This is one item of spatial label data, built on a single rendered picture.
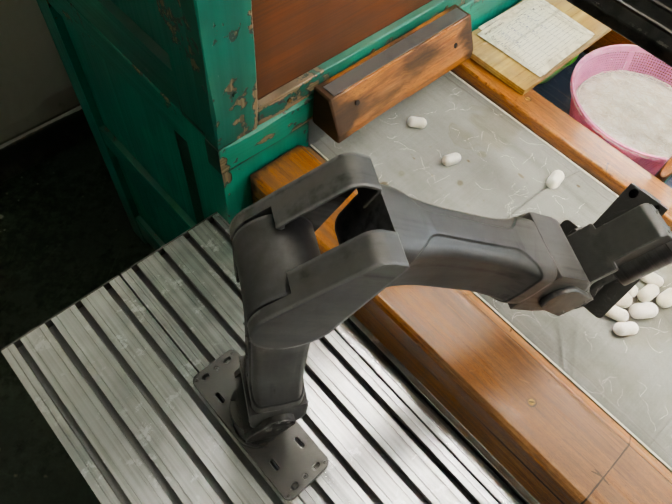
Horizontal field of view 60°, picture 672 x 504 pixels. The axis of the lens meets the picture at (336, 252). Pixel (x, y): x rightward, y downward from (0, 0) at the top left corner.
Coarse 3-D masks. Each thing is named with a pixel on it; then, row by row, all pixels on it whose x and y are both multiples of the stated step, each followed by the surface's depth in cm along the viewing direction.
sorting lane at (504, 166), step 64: (384, 128) 92; (448, 128) 93; (512, 128) 94; (448, 192) 87; (512, 192) 88; (576, 192) 88; (512, 320) 76; (576, 320) 77; (640, 320) 78; (576, 384) 72; (640, 384) 73
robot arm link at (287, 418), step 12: (240, 372) 67; (240, 384) 68; (240, 396) 67; (240, 408) 66; (264, 420) 62; (276, 420) 61; (288, 420) 61; (252, 432) 63; (264, 432) 63; (276, 432) 64
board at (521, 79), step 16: (560, 0) 107; (576, 16) 105; (480, 48) 98; (496, 48) 99; (480, 64) 98; (496, 64) 97; (512, 64) 97; (560, 64) 98; (512, 80) 95; (528, 80) 95
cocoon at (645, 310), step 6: (630, 306) 78; (636, 306) 77; (642, 306) 76; (648, 306) 77; (654, 306) 77; (630, 312) 77; (636, 312) 76; (642, 312) 76; (648, 312) 76; (654, 312) 76; (636, 318) 77; (642, 318) 77
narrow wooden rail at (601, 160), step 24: (456, 72) 99; (480, 72) 97; (504, 96) 95; (528, 96) 95; (528, 120) 93; (552, 120) 92; (552, 144) 93; (576, 144) 90; (600, 144) 90; (600, 168) 88; (624, 168) 88
